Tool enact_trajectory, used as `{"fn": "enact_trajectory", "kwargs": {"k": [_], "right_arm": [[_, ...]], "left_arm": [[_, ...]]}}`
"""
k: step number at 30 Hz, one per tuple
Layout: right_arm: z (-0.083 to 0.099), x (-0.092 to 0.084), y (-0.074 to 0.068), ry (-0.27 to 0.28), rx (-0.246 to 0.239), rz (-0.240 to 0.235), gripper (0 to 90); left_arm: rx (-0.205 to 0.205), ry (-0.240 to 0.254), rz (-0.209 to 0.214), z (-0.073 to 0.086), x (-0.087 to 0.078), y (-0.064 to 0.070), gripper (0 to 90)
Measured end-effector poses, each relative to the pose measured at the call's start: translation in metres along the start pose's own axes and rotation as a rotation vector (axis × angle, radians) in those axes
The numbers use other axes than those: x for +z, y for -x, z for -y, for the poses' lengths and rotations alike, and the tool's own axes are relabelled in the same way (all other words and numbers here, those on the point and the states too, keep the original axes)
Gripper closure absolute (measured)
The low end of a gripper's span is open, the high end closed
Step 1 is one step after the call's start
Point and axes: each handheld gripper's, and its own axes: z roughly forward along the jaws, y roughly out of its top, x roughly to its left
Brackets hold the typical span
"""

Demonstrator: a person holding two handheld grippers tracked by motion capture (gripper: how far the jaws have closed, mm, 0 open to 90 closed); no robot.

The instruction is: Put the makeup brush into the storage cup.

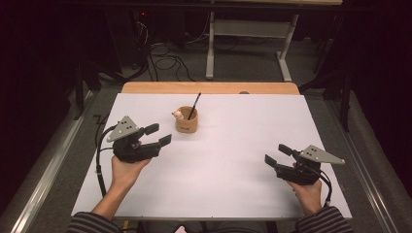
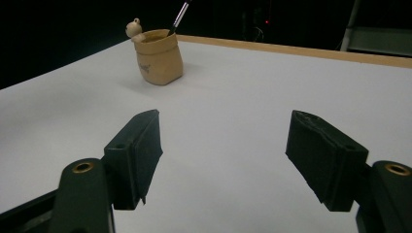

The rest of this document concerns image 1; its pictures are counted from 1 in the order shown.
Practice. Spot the black pen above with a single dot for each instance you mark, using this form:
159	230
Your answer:
194	106

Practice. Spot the black stand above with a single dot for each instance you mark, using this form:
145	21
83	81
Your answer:
79	90
346	97

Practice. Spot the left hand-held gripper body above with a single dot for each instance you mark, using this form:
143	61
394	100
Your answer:
132	150

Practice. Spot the white table board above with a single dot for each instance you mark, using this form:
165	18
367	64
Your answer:
226	181

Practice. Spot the white desk frame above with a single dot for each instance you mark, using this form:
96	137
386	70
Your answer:
249	28

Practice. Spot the wooden table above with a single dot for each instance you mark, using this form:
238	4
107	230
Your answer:
220	88

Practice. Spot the pink object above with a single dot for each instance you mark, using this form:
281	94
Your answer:
179	229

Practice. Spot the wooden pen holder cup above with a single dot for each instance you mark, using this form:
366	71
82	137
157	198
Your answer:
187	124

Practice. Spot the metal floor rail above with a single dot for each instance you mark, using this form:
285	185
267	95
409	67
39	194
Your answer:
48	168
366	168

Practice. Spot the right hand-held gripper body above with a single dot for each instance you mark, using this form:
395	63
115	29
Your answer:
299	173

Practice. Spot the person's right hand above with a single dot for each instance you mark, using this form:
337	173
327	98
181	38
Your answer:
307	195

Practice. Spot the person's left hand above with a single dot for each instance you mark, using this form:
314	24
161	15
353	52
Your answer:
126	176

